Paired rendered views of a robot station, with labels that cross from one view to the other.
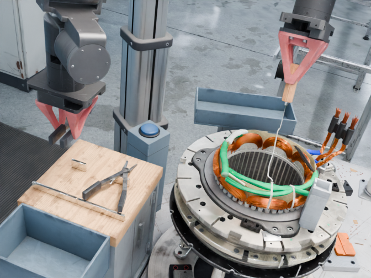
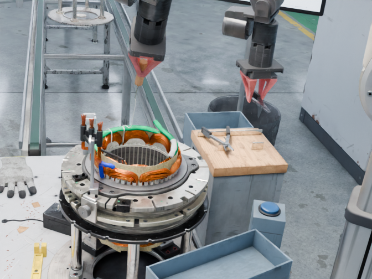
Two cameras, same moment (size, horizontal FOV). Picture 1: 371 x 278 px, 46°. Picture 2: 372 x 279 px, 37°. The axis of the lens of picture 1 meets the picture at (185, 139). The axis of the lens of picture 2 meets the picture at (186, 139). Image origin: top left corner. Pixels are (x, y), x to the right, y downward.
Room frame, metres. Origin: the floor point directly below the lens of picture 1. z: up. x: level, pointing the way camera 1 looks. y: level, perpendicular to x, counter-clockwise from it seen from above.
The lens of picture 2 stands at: (1.55, -0.63, 1.70)
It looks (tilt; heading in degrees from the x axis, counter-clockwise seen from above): 27 degrees down; 147
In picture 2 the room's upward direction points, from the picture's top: 6 degrees clockwise
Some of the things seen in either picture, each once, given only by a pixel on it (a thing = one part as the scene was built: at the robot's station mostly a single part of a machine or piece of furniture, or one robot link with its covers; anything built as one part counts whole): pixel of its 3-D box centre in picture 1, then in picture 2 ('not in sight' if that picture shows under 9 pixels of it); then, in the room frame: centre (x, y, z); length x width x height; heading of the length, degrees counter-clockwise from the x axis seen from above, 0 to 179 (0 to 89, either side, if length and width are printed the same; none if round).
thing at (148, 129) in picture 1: (149, 129); (269, 207); (0.81, 0.09, 1.04); 0.04 x 0.04 x 0.01
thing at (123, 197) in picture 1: (122, 201); (206, 132); (0.52, 0.09, 1.09); 0.04 x 0.01 x 0.02; 0
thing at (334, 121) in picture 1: (340, 129); (91, 135); (0.66, -0.27, 1.21); 0.04 x 0.04 x 0.03; 73
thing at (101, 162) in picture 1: (95, 187); (237, 150); (0.58, 0.15, 1.05); 0.20 x 0.19 x 0.02; 165
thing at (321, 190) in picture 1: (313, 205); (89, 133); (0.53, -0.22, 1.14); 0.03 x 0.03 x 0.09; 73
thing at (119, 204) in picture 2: not in sight; (123, 204); (0.74, -0.24, 1.09); 0.03 x 0.02 x 0.02; 60
